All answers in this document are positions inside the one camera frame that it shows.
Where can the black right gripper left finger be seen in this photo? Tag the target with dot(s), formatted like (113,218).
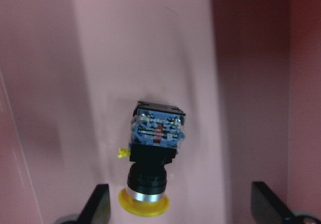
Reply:
(97,208)

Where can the pink plastic bin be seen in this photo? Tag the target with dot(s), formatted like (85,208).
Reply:
(245,72)

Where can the yellow push button switch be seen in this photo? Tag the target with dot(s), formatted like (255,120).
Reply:
(156,134)

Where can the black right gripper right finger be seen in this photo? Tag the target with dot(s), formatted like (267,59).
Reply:
(266,207)

